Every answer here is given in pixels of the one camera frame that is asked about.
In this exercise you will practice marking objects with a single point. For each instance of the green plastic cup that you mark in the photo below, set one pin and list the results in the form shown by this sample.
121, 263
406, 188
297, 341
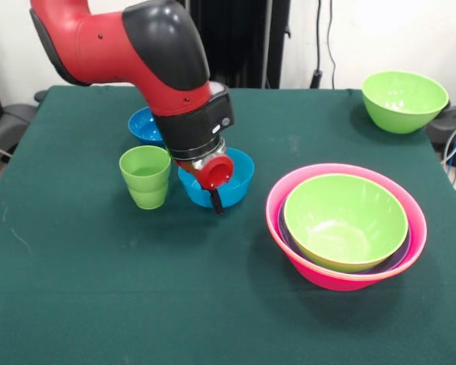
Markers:
145, 182

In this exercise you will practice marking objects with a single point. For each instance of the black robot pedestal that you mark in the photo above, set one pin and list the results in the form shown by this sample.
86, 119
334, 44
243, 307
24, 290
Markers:
243, 38

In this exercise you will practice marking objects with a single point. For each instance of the dark green table cloth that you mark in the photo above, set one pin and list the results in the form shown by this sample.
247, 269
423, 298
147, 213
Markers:
137, 285

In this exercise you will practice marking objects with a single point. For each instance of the light blue plastic bowl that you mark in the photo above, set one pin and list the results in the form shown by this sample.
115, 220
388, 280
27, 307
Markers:
241, 182

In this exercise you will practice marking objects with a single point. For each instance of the black pedestal leg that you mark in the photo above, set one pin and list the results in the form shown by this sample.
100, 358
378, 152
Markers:
11, 121
446, 129

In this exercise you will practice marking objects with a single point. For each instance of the dark blue plastic bowl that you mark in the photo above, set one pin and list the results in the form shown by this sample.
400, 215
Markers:
142, 127

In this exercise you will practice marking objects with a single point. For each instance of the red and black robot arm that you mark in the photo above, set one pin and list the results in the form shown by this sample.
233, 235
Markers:
137, 57

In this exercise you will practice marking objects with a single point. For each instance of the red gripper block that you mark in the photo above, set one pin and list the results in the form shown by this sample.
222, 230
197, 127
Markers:
216, 173

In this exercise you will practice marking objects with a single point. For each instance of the purple plastic bowl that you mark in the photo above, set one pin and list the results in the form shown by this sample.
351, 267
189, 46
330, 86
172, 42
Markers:
401, 258

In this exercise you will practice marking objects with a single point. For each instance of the pink plastic bowl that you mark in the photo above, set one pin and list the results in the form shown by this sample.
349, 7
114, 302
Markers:
277, 190
334, 283

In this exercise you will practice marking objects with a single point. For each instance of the green plastic bowl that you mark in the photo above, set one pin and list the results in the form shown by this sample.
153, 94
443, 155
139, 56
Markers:
346, 213
403, 102

